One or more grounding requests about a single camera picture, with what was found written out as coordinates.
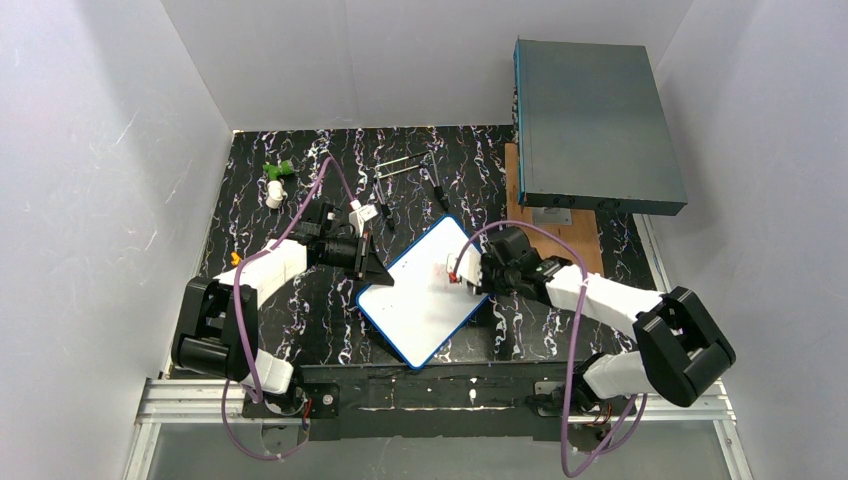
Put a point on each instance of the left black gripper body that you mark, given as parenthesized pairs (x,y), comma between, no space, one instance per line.
(364,255)

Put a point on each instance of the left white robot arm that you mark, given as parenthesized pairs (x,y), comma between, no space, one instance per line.
(217,327)

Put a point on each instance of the green white toy figure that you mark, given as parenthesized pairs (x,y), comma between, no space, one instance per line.
(275,191)

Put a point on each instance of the blue framed whiteboard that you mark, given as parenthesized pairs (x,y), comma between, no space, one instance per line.
(423,309)

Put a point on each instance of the wire whiteboard stand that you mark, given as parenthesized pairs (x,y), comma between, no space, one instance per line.
(415,173)

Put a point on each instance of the dark grey metal box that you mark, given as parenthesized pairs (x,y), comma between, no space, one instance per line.
(591,130)

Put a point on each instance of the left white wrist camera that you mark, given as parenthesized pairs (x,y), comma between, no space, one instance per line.
(360,214)

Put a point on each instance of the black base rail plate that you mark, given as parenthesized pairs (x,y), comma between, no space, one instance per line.
(441,400)

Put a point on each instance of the silver metal bracket plate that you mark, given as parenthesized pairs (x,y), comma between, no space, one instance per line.
(552,216)

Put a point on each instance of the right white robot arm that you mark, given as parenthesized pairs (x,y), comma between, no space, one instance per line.
(680,350)

